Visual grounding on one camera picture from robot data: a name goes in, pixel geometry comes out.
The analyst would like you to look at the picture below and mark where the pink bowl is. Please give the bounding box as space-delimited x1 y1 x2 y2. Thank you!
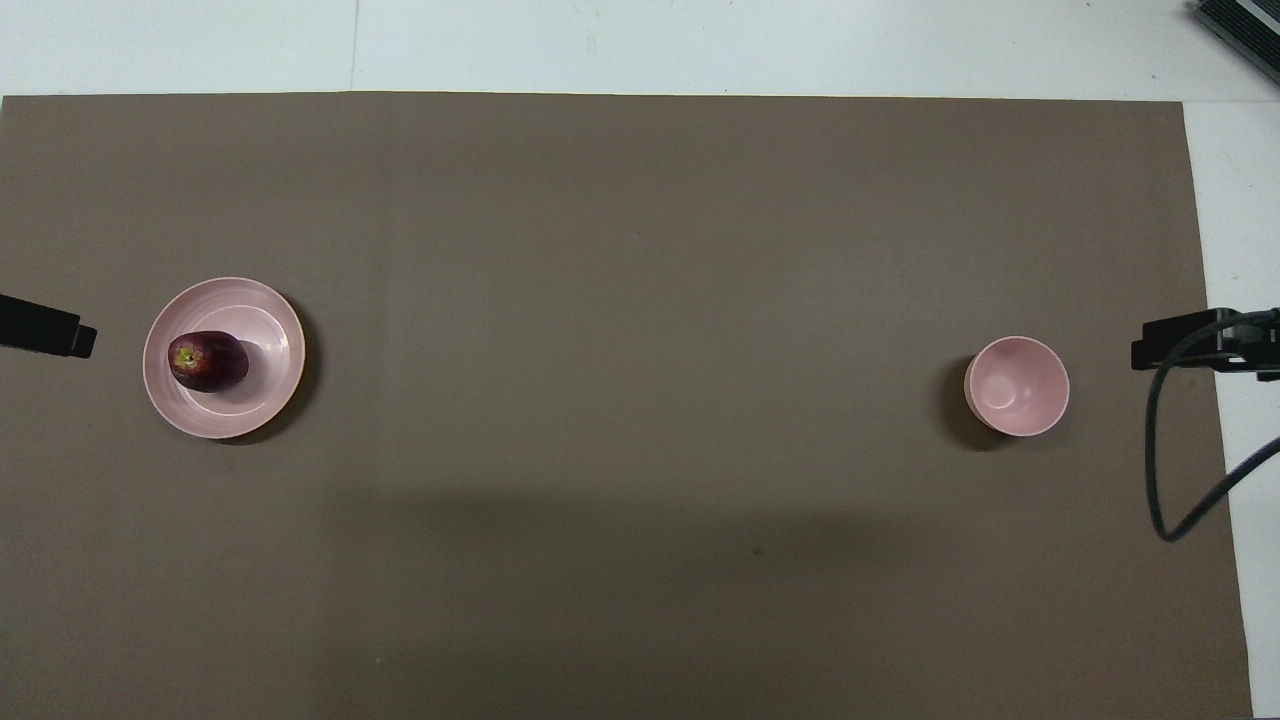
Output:
964 336 1071 438

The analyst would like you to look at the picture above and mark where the pink plate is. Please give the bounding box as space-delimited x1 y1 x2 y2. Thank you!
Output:
143 277 306 440

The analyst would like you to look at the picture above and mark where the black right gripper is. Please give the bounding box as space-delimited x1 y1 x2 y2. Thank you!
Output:
1131 308 1280 383

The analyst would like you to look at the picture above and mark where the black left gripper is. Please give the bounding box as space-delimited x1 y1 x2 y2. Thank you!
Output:
0 294 99 359

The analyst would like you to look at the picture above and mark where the brown table mat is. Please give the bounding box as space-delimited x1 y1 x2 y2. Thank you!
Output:
0 92 1254 720

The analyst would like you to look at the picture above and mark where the dark red apple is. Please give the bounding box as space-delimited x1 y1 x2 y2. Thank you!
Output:
167 330 250 393

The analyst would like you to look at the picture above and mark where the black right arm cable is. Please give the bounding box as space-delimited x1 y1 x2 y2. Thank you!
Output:
1145 310 1280 543

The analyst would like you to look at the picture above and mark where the dark grey ribbed device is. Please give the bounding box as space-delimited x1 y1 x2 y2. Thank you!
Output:
1188 0 1280 84

